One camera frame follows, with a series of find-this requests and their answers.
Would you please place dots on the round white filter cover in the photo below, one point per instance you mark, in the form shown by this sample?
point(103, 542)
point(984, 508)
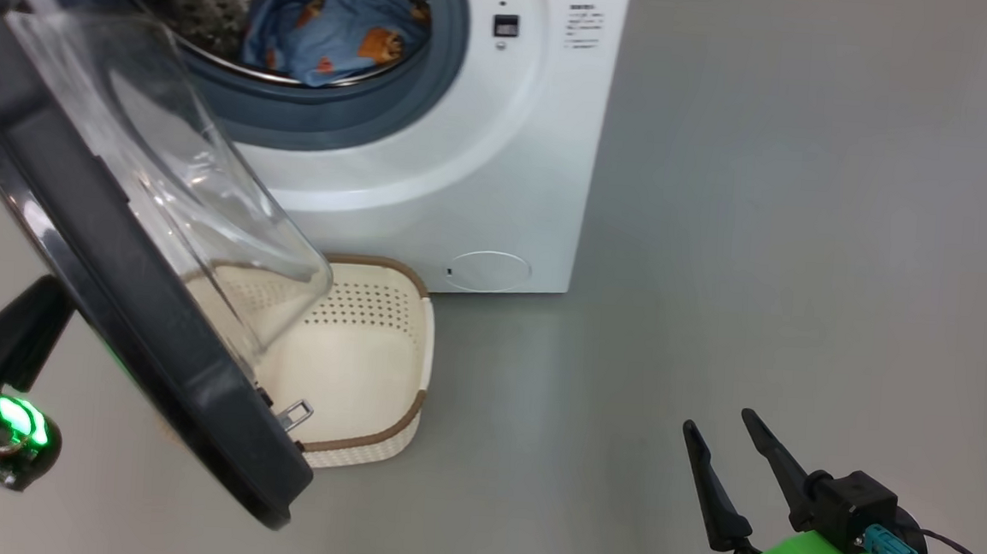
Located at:
point(488, 271)

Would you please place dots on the grey rubber door gasket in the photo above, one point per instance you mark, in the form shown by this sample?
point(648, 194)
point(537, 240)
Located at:
point(341, 113)

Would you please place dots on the white front-load washing machine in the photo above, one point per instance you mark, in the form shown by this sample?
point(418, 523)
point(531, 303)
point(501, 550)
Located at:
point(534, 168)

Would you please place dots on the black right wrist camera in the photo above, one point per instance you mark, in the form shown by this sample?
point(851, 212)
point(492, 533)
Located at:
point(852, 509)

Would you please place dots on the cream perforated laundry basket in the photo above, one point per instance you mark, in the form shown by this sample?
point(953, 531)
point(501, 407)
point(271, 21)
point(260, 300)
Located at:
point(359, 372)

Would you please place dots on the blue cartoon print garment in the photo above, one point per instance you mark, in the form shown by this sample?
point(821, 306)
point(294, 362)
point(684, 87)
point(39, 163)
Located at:
point(337, 32)

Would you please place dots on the black-rimmed glass washer door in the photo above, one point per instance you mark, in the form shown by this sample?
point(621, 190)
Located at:
point(101, 244)

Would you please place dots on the steel perforated washer drum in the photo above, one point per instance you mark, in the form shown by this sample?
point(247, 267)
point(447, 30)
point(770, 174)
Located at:
point(202, 2)

